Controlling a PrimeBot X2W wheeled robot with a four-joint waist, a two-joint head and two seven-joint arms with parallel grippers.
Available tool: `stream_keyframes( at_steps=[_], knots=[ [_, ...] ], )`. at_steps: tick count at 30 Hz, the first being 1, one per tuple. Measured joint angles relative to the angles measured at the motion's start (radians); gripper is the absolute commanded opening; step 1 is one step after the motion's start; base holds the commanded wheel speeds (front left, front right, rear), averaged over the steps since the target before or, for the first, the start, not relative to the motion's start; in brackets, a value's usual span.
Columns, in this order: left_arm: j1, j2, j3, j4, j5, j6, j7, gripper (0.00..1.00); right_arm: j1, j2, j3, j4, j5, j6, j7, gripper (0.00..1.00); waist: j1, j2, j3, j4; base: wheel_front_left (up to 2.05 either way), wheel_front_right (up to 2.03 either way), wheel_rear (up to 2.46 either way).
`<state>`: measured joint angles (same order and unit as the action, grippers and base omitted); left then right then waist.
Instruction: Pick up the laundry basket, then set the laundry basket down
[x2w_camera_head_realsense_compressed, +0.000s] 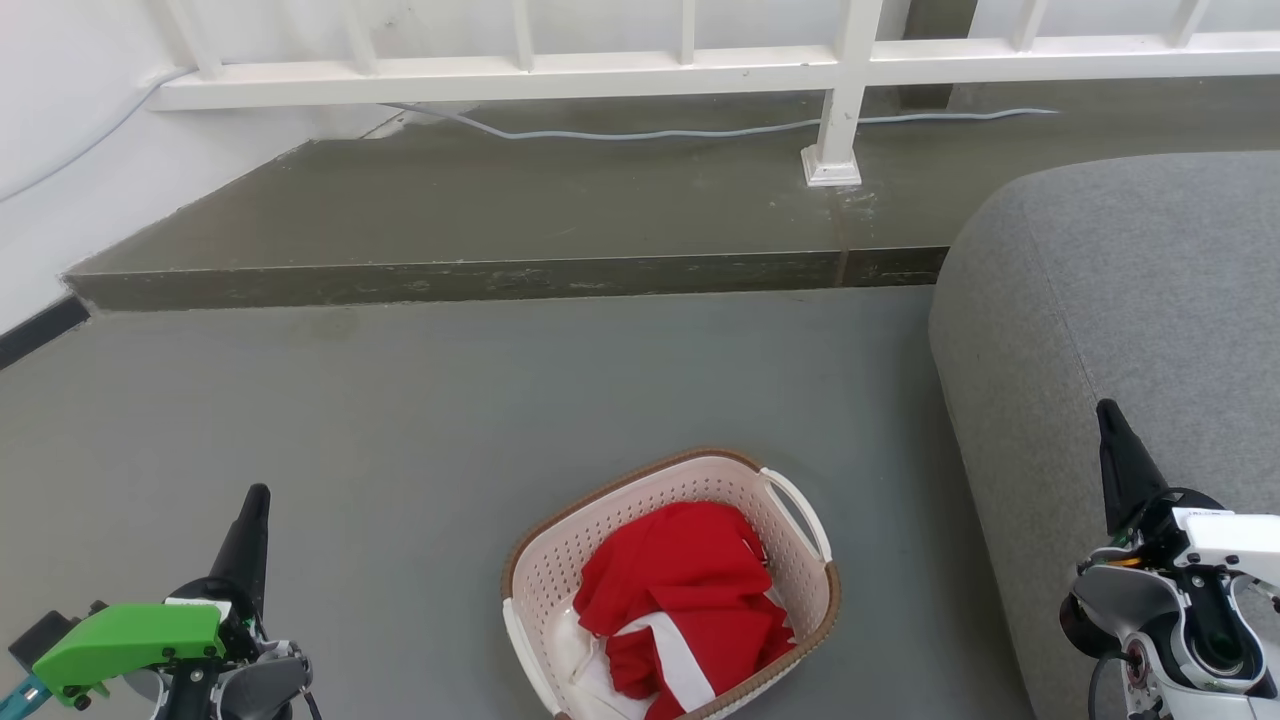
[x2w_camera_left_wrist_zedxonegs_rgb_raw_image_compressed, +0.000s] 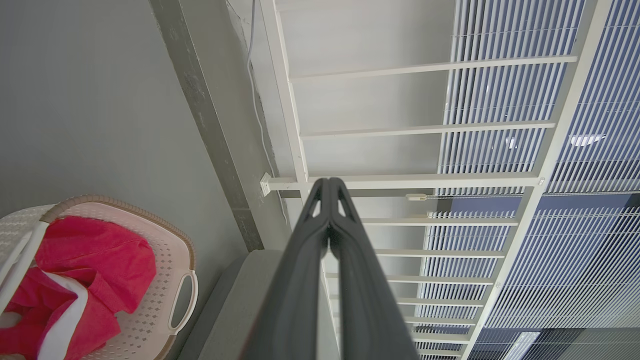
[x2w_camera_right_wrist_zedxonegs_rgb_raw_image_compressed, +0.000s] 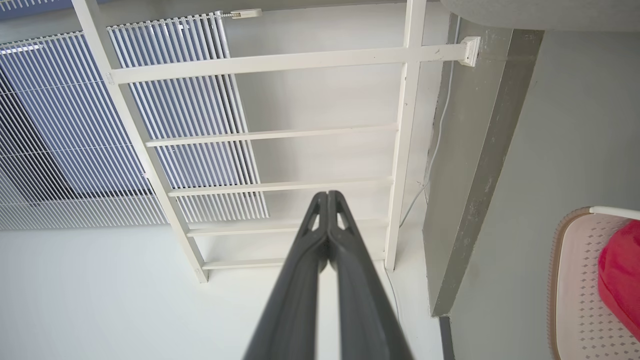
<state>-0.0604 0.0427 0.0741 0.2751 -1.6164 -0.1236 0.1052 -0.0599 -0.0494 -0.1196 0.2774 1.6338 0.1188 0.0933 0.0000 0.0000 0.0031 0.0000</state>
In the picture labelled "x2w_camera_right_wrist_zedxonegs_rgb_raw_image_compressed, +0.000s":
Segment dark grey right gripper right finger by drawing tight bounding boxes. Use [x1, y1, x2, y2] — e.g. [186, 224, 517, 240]
[328, 190, 414, 360]

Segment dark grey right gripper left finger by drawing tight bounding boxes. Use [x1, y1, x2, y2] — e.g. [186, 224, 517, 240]
[244, 191, 330, 360]

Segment cream perforated laundry basket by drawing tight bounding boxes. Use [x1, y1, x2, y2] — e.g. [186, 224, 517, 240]
[547, 206, 640, 360]

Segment red and white garment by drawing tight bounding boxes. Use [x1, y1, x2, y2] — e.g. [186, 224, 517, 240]
[597, 220, 640, 342]

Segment white vertical window blinds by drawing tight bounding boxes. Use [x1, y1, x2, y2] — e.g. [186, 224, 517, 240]
[0, 9, 271, 232]

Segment thin white wall cable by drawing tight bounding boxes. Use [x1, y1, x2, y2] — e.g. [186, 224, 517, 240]
[382, 15, 462, 321]

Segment white metal rack frame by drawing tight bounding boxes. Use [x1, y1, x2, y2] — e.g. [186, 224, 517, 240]
[72, 0, 482, 284]

